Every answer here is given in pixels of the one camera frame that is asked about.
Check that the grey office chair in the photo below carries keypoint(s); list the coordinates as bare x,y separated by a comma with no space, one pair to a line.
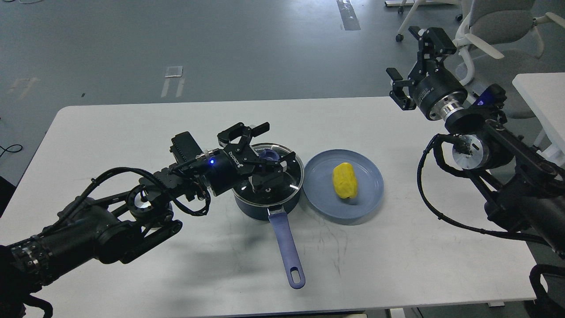
498,40

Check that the white side table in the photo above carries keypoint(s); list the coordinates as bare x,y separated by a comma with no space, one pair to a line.
544,93

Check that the blue plate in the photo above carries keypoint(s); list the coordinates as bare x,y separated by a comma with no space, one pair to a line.
319,190

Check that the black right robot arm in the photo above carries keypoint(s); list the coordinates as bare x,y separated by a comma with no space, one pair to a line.
524,192

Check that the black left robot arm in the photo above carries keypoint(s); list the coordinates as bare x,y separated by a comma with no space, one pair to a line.
125,212

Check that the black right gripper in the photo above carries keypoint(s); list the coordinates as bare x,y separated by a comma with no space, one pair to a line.
434,46

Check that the glass pot lid blue knob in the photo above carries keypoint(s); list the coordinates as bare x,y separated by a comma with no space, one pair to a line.
264,189

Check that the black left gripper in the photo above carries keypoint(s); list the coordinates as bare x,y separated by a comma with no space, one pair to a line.
225,168

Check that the dark blue saucepan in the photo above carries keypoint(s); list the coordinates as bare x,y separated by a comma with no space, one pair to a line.
277,216

